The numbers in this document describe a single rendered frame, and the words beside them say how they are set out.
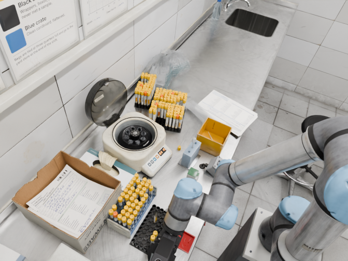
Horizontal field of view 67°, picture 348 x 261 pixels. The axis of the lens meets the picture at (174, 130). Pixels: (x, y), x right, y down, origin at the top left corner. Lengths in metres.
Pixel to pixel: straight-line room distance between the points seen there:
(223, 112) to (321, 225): 0.95
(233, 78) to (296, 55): 1.56
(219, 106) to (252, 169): 0.80
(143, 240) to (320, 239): 0.60
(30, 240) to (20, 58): 0.63
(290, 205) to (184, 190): 0.37
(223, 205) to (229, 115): 0.78
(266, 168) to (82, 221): 0.66
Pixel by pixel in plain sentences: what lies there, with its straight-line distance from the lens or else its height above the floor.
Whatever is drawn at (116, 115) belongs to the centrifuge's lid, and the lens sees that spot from 1.26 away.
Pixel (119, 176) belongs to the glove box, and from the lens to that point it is 1.11.
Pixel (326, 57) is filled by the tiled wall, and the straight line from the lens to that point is 3.24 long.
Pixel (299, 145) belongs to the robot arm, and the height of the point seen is 1.42.
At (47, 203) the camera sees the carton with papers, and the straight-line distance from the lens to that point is 1.11.
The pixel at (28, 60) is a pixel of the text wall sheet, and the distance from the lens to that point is 0.94.
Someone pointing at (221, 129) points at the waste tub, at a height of 0.94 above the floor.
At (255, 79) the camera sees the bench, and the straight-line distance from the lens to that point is 1.84.
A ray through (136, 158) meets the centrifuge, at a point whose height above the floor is 0.99.
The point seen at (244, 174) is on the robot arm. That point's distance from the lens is 0.80.
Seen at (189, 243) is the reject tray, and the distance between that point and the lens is 1.08.
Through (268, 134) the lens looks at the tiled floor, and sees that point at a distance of 2.79.
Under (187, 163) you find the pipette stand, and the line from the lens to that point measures 1.19.
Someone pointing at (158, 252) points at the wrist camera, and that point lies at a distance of 0.85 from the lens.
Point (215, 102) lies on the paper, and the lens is 1.54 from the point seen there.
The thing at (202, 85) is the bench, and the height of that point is 0.88.
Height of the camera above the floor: 1.89
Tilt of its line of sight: 48 degrees down
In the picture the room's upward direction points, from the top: 9 degrees clockwise
